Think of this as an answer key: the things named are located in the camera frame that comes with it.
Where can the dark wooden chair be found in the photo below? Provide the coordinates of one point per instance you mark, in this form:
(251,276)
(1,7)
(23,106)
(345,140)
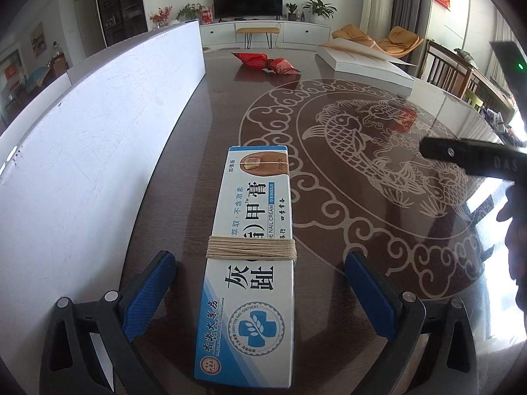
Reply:
(446,68)

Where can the red flowers in vase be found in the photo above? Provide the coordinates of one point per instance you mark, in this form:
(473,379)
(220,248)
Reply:
(160,16)

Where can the framed wall painting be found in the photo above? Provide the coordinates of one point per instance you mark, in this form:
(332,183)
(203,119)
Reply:
(38,39)

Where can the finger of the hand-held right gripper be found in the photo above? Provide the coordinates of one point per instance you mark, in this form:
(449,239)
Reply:
(440,150)

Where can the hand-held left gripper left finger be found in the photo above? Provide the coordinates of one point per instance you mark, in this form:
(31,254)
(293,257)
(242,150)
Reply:
(146,300)

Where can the red gift box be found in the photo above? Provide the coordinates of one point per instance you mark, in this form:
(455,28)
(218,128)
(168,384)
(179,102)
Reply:
(206,16)

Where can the black display cabinet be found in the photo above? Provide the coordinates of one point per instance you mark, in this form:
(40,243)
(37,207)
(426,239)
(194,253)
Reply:
(119,4)

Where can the orange lounge chair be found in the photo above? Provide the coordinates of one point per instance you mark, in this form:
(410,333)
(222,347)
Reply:
(395,41)

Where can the white curtain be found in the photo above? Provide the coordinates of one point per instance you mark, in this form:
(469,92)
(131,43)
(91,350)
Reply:
(376,0)

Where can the black television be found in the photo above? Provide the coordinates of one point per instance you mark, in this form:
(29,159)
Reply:
(247,2)

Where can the white flat box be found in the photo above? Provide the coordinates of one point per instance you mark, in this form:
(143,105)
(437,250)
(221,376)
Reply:
(370,72)

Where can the small green potted plant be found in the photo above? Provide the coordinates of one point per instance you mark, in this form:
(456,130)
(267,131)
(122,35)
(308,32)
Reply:
(291,10)

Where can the bushy green potted plant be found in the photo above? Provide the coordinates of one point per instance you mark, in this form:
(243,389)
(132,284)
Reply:
(189,12)

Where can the white door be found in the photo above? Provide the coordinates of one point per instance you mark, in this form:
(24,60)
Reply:
(84,28)

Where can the wooden bench with metal legs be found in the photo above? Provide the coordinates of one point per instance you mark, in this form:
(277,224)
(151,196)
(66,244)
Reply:
(257,30)

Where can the grey curtain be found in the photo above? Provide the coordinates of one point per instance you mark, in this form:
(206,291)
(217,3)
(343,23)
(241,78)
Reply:
(407,0)

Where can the white television cabinet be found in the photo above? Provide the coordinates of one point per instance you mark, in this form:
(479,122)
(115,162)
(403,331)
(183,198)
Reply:
(304,33)

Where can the person's right hand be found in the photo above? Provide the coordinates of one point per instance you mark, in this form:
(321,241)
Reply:
(514,234)

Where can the large green potted plant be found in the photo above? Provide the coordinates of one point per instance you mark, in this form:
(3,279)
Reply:
(319,8)

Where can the white foam board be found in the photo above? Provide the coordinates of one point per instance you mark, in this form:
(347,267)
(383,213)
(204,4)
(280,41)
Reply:
(103,131)

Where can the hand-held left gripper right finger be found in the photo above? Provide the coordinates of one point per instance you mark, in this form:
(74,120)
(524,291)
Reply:
(368,296)

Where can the blue and white ointment box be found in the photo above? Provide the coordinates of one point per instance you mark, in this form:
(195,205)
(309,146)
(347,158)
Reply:
(251,214)

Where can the red wrapped packet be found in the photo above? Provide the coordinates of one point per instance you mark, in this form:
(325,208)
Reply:
(259,61)

